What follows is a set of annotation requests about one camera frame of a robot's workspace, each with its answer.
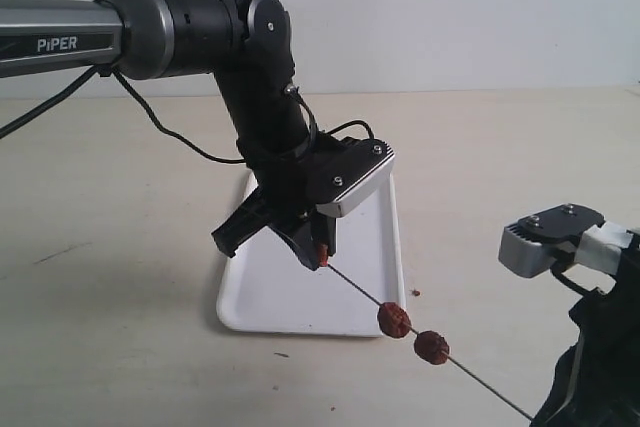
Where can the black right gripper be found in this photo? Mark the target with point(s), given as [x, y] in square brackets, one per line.
[596, 381]

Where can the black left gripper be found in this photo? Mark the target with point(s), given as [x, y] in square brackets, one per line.
[279, 202]

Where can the brown date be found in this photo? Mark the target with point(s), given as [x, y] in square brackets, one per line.
[393, 320]
[431, 347]
[323, 254]

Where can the thin metal skewer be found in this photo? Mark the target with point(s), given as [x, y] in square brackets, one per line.
[450, 359]

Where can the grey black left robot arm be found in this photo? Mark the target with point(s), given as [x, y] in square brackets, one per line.
[244, 44]

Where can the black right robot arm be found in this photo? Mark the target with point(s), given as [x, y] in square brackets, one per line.
[632, 262]

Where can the white plastic tray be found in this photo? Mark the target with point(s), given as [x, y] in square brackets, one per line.
[265, 289]

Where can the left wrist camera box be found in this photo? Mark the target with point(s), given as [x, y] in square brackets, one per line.
[345, 179]

